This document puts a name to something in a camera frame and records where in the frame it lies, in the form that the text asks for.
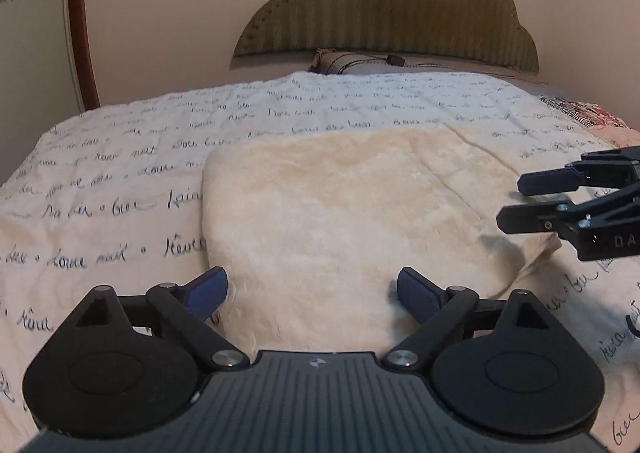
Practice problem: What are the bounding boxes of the cream fleece pants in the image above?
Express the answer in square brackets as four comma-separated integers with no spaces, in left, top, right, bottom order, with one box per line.
[202,127,560,355]

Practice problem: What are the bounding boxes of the pile of colourful clothes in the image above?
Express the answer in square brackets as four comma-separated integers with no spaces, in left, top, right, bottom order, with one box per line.
[538,96,640,148]

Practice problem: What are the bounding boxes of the white script-print bedspread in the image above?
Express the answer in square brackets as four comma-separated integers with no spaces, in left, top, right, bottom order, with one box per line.
[1,71,639,452]

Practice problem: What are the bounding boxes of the small black device on bed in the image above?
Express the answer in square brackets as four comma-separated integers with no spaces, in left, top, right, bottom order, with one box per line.
[386,54,405,66]

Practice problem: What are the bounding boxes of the green padded headboard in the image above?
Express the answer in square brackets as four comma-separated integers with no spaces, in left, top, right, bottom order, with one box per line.
[234,0,539,73]

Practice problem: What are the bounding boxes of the patterned pillow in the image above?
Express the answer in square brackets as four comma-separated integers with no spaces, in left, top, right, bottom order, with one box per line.
[308,48,387,75]

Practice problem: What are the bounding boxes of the white wardrobe with flowers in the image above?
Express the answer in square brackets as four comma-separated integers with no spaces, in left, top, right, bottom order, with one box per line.
[0,0,80,180]

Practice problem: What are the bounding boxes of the red-brown wooden door frame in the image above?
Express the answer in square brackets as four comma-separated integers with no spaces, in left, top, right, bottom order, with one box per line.
[66,0,101,111]

